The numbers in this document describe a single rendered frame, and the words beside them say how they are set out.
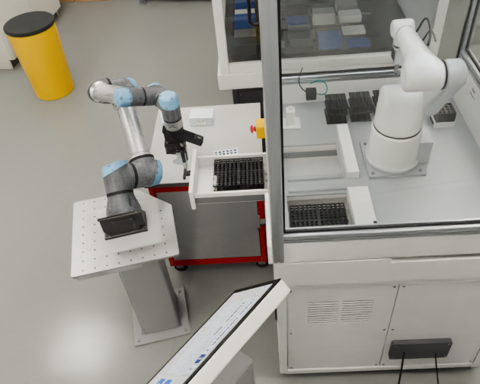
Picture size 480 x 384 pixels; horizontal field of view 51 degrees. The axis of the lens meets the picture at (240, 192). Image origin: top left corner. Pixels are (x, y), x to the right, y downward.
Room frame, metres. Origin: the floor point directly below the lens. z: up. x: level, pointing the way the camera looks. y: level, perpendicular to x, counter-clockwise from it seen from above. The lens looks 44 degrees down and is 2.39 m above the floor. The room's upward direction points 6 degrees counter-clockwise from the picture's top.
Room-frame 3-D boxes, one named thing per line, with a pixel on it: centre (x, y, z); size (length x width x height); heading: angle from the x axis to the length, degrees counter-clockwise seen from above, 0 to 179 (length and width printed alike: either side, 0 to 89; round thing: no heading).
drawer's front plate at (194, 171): (1.66, 0.20, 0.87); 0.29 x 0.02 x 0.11; 176
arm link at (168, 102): (1.67, 0.24, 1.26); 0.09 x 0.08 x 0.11; 29
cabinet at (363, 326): (1.55, -0.60, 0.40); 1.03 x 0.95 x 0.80; 176
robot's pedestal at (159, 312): (1.52, 0.51, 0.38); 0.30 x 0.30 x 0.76; 8
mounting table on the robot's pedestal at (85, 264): (1.52, 0.53, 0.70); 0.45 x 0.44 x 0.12; 98
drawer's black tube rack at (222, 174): (1.65, 0.00, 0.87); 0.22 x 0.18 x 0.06; 86
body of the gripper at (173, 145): (1.66, 0.24, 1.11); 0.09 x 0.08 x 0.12; 87
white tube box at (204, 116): (2.24, 0.16, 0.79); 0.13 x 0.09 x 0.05; 81
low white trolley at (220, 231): (2.07, 0.15, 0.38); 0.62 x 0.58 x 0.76; 176
